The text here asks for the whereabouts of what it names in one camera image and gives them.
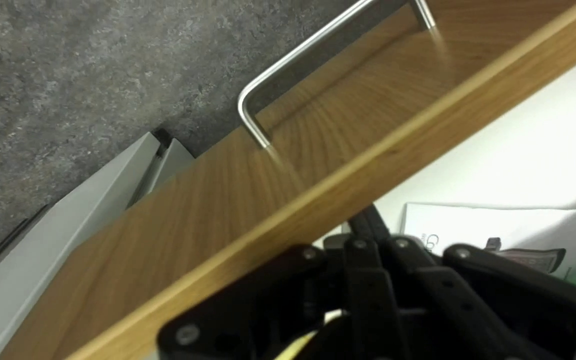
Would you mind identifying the white paper manual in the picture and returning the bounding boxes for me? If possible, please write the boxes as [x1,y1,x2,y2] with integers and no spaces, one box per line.
[400,201,576,282]

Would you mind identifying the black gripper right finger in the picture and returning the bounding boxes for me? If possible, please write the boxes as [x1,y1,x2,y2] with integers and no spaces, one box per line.
[350,203,576,360]

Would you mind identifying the silver drawer handle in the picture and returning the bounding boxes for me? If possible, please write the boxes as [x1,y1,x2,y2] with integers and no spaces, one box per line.
[235,0,437,151]

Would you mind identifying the wooden drawer white inside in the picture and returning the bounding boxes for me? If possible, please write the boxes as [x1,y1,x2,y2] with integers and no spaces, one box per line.
[0,0,576,360]

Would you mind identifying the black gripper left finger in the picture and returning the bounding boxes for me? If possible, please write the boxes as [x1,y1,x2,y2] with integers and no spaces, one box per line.
[155,236,395,360]

